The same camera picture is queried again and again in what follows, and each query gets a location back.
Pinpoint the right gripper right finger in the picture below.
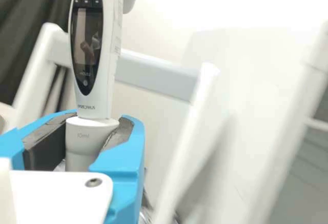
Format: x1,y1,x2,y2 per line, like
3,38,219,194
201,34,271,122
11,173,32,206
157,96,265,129
88,114,146,224

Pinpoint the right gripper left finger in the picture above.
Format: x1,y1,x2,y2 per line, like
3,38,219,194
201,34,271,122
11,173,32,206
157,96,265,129
0,109,78,171

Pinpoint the pipette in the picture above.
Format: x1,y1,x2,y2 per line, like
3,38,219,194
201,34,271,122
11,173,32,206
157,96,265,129
65,0,140,172

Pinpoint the white incubator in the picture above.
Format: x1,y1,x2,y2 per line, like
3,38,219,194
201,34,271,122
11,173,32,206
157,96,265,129
163,18,328,224

